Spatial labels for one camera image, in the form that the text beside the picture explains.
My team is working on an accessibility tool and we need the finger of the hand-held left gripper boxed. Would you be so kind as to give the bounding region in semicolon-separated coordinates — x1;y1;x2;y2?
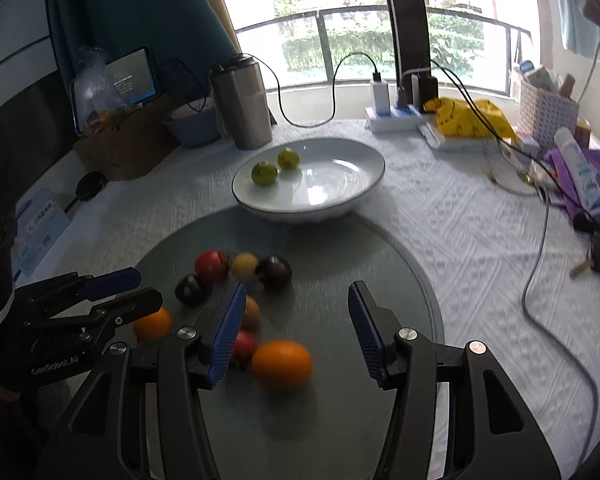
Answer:
79;286;164;347
15;266;142;312

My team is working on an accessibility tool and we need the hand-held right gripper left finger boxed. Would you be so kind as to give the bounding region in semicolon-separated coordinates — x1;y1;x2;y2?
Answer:
35;281;247;480

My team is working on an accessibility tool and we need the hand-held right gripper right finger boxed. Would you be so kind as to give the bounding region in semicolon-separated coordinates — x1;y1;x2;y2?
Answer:
347;280;563;480

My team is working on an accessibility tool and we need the red tomato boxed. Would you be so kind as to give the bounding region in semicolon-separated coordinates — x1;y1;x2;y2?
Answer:
194;250;231;285
230;330;258;372

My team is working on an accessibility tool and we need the orange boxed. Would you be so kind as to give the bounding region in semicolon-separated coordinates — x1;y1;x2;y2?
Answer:
251;340;314;392
132;307;173;343

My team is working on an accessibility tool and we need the yellow tomato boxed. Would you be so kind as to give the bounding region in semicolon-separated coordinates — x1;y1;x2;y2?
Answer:
230;252;260;282
242;296;261;332

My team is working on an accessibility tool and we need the dark purple tomato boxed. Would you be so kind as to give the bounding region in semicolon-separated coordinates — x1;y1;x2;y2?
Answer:
256;256;293;291
174;273;212;308

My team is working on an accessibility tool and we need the white bowl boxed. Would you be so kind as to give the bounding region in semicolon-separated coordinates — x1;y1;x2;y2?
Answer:
231;136;386;224

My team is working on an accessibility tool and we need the grey round mat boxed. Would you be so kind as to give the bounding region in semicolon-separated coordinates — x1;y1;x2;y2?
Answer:
65;207;446;480

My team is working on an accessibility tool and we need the blue and white booklet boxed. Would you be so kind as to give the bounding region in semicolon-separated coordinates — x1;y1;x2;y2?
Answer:
10;186;71;281

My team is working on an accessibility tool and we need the black key fob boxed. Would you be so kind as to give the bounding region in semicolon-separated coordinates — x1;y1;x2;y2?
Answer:
75;171;108;202

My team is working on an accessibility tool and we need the white textured tablecloth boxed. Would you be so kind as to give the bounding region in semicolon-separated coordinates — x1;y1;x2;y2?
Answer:
15;117;600;480

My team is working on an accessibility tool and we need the cardboard box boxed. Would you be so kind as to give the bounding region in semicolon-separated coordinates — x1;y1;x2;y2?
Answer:
72;92;183;182

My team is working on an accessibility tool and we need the green tomato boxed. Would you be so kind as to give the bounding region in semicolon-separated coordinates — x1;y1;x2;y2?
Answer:
277;147;301;171
251;161;279;187

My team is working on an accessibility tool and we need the blue bowl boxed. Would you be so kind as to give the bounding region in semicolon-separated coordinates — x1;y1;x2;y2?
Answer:
161;100;223;147

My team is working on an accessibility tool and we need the clear plastic bag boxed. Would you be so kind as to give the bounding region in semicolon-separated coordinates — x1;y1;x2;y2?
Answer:
72;46;146;133

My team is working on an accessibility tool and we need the flat white box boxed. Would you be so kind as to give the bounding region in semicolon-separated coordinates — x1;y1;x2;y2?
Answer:
417;122;486;153

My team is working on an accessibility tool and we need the white power strip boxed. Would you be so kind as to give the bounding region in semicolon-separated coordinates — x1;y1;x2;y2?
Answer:
365;105;438;133

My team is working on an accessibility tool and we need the steel tumbler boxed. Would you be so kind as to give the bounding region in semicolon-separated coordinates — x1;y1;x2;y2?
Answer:
209;55;273;150

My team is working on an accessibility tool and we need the yellow plastic bag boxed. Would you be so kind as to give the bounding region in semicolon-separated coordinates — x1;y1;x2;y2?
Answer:
422;97;518;143

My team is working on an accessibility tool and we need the white charger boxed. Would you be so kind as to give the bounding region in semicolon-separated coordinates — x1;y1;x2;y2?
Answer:
370;72;391;113

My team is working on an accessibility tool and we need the black power adapter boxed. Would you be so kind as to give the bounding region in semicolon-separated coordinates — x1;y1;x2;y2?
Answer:
400;70;440;108

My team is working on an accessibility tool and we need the white tube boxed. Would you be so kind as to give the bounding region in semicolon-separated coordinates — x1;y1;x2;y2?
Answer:
553;127;600;216

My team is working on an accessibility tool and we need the teal curtain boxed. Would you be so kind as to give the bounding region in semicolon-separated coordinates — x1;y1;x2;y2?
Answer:
45;0;241;96

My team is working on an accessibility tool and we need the white perforated basket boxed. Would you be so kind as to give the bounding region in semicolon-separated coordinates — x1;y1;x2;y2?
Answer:
517;67;580;148

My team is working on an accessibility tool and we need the balcony railing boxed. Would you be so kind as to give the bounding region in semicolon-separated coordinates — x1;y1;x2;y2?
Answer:
232;5;533;96

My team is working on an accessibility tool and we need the grey cable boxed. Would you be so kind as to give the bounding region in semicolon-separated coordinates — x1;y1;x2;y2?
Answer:
522;190;600;466

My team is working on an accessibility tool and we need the black charger cable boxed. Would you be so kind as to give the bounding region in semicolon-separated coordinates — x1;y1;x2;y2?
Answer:
240;52;381;128

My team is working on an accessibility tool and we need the black adapter cable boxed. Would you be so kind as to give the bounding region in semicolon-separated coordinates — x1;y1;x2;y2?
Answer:
430;57;566;196

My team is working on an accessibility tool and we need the black window post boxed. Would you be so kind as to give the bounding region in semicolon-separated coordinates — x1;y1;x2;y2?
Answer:
377;0;433;86

